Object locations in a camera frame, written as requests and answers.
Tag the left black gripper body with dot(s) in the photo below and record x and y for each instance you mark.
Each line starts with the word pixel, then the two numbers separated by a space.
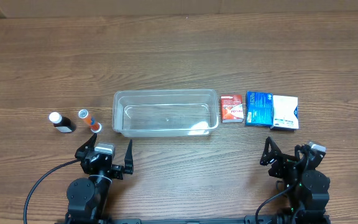
pixel 117 170

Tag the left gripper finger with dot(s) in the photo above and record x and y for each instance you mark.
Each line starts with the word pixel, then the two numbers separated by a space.
pixel 88 146
pixel 128 160

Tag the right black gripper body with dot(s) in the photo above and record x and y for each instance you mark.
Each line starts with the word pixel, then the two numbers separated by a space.
pixel 282 171

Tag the orange tube white cap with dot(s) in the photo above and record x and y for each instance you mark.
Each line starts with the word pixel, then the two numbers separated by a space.
pixel 94 126

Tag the dark bottle white cap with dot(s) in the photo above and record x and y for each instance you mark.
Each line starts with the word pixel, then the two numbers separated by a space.
pixel 61 123

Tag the blue medicine box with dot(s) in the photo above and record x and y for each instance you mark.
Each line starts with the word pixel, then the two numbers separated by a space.
pixel 259 109

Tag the white medicine box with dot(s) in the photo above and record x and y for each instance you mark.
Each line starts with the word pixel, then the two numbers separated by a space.
pixel 285 113

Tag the red medicine box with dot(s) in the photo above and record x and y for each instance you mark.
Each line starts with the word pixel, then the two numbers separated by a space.
pixel 232 109

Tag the clear plastic container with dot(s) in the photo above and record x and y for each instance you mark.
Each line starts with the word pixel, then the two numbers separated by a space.
pixel 165 113

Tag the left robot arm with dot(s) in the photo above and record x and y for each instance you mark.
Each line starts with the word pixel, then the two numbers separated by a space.
pixel 87 197

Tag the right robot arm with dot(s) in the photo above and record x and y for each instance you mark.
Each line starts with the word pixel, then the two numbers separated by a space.
pixel 305 187

